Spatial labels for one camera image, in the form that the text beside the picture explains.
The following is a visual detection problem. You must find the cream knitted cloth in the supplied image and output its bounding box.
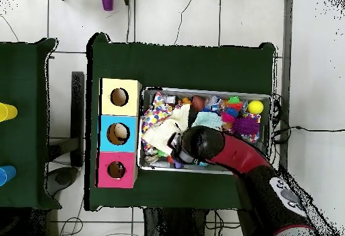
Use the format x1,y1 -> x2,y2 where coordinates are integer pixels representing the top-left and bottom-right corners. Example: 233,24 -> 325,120
141,103 -> 191,156

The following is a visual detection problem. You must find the polka dot cloth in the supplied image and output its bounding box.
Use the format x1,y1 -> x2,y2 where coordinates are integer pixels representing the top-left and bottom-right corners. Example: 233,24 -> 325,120
141,91 -> 173,150

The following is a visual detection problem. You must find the mint knitted cloth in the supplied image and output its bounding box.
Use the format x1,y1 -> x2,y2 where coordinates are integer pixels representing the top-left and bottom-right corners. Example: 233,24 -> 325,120
191,111 -> 223,130

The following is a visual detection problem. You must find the shallow mesh bin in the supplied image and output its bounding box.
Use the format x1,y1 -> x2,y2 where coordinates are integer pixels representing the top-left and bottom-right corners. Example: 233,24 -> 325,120
137,86 -> 273,177

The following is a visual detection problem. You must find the wooden box with three holes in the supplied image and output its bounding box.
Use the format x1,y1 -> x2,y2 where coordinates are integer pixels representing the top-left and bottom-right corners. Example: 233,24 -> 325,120
95,78 -> 143,189

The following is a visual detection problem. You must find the dark green table cloth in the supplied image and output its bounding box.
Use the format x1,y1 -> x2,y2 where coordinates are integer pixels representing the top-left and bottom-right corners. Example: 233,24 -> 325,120
86,32 -> 276,211
0,37 -> 61,210

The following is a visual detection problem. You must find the purple spiky ball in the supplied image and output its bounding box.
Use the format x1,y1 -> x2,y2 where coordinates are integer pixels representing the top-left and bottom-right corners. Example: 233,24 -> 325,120
232,116 -> 260,137

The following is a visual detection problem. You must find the yellow smooth ball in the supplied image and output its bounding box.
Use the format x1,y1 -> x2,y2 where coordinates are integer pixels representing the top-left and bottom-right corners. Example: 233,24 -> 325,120
247,99 -> 265,115

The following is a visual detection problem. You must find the yellow plastic cup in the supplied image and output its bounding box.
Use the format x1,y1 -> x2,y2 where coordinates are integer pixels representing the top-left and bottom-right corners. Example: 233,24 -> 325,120
0,102 -> 19,123

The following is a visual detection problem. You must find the blue plastic cup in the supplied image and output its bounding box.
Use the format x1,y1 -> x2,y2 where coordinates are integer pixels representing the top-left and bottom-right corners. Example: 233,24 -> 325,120
0,165 -> 17,187

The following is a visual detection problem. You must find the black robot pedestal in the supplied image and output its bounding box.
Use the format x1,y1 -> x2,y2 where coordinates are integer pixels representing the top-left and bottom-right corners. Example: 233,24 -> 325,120
142,207 -> 210,236

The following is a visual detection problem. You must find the black cable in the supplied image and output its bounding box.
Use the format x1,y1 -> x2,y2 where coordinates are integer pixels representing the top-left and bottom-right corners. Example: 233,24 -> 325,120
272,124 -> 345,143

